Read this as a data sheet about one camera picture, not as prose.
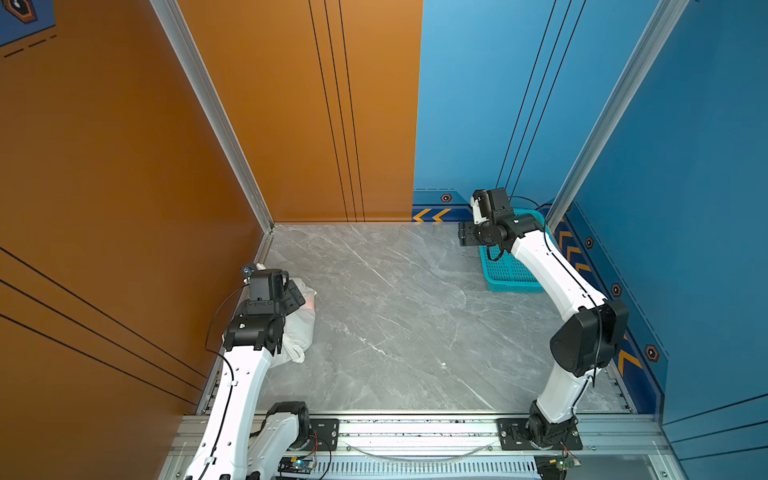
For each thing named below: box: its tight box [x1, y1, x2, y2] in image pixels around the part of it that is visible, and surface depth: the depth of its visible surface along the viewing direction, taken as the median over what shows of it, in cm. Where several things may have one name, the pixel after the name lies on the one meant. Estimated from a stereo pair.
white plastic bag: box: [270, 279, 317, 368], surface depth 85 cm
